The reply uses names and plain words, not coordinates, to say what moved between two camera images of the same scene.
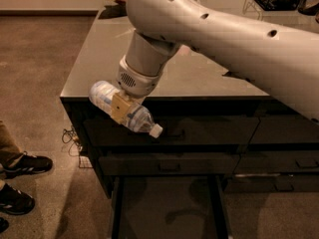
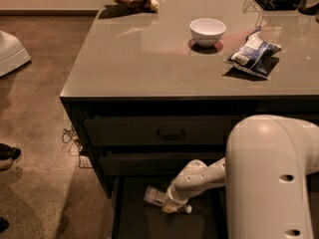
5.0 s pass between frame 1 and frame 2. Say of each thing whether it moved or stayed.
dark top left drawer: stayed
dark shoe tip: stayed
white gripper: moved
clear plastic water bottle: moved
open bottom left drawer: stayed
